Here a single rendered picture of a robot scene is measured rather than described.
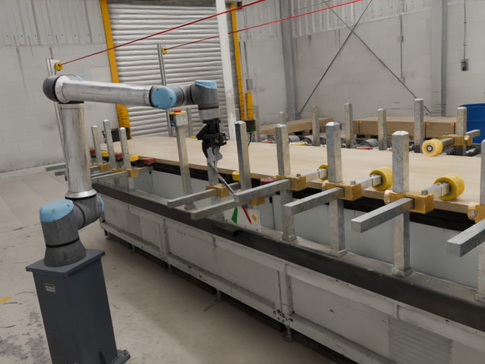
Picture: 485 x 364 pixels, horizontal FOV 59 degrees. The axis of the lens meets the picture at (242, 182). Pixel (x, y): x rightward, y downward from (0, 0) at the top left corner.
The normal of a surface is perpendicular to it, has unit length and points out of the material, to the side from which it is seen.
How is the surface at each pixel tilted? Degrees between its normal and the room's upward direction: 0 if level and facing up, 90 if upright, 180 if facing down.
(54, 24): 90
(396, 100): 90
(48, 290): 90
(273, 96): 90
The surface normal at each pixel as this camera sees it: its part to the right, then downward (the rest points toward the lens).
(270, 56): 0.57, 0.13
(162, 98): -0.20, 0.25
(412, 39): -0.81, 0.20
